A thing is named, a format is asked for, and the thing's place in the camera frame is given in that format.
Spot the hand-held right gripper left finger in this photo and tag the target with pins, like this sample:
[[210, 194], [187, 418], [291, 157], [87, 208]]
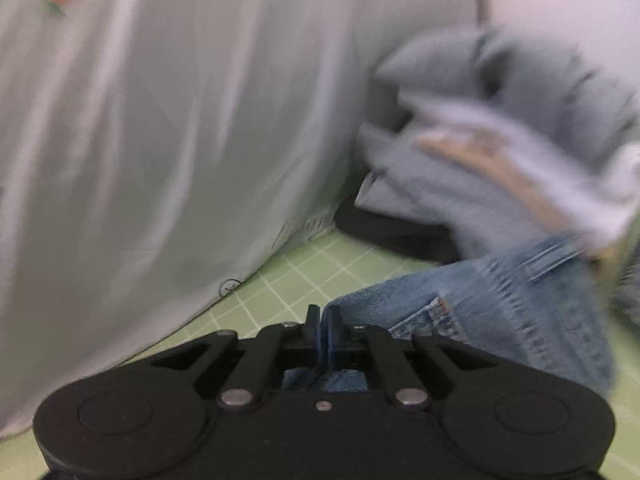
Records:
[[314, 342]]

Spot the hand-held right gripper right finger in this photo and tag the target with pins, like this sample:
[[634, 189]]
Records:
[[331, 342]]

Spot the blue denim jeans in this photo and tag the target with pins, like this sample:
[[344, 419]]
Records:
[[500, 305]]

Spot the black garment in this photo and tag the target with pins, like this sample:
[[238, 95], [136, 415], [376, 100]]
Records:
[[390, 232]]

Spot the grey garment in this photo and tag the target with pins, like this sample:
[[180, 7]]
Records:
[[450, 195]]

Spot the beige garment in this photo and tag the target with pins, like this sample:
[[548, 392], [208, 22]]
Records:
[[500, 167]]

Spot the white carrot print curtain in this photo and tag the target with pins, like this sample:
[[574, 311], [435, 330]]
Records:
[[175, 135]]

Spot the white garment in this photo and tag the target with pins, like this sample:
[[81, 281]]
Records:
[[550, 160]]

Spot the dark plaid cloth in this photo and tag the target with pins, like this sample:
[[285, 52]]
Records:
[[627, 285]]

